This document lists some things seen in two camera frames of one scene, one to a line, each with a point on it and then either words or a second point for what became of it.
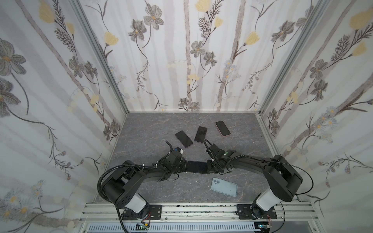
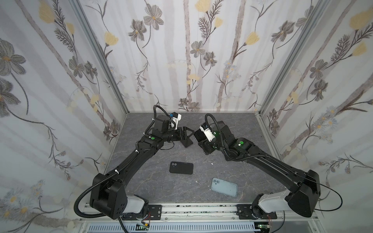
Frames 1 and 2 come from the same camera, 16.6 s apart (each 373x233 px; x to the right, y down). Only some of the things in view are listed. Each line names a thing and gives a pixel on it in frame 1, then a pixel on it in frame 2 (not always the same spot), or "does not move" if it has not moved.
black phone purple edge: [184, 140] does not move
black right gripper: [214, 165] to [204, 140]
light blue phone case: [223, 186] does not move
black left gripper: [184, 165] to [183, 135]
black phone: [201, 134] does not move
